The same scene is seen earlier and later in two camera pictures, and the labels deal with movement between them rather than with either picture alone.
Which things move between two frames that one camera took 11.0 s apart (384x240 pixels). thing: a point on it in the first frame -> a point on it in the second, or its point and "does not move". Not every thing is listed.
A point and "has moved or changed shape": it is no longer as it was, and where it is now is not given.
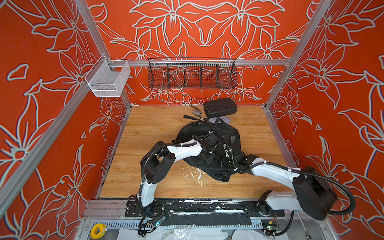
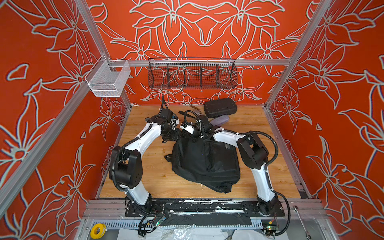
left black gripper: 209,159 -> 175,136
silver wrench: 308,235 does not move
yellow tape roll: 101,233 does not move
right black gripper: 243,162 -> 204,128
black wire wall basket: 192,73 does not move
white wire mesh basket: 108,78 does not move
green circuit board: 270,229 does not move
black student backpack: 222,155 has moved or changed shape
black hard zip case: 217,107 does not move
